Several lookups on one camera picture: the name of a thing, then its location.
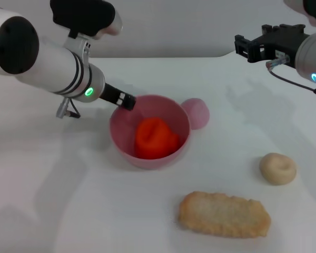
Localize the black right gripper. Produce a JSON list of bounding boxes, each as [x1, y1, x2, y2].
[[234, 23, 310, 64]]

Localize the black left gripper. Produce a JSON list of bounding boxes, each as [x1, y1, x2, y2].
[[99, 83, 137, 111]]

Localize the pink plastic bowl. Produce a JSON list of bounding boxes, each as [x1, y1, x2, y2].
[[109, 94, 192, 170]]

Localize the orange toy fruit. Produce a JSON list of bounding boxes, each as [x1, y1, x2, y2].
[[134, 117, 181, 160]]

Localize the pink toy bun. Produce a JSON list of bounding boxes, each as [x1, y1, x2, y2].
[[181, 98, 211, 131]]

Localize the beige toy doughnut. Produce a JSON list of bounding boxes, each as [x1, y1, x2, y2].
[[259, 152, 297, 186]]

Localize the golden toy toast slice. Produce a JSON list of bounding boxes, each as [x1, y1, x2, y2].
[[178, 191, 272, 239]]

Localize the right gripper cable with plugs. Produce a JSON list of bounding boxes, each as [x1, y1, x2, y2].
[[265, 55, 316, 101]]

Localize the right wrist camera housing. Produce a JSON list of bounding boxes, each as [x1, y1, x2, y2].
[[283, 0, 316, 29]]

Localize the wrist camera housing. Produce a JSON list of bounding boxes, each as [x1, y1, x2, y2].
[[283, 0, 316, 29], [50, 0, 124, 62]]

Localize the left gripper cable with plug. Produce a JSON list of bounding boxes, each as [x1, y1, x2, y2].
[[55, 97, 82, 120]]

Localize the left wrist camera housing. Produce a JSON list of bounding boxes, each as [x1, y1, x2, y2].
[[50, 0, 124, 62]]

